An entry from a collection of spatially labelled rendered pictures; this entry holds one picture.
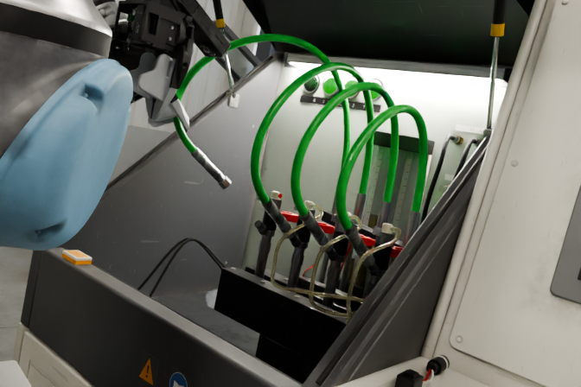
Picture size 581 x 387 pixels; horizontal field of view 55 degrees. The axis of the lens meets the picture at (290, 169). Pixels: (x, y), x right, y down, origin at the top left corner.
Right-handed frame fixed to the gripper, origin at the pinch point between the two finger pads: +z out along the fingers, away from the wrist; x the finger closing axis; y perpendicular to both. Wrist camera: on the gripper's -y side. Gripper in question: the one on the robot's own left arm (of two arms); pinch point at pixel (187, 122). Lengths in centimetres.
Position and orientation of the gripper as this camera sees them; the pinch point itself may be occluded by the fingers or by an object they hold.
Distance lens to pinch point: 102.4
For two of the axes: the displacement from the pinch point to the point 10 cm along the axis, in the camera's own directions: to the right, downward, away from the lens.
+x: 2.6, -1.2, -9.6
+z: 5.6, 8.3, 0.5
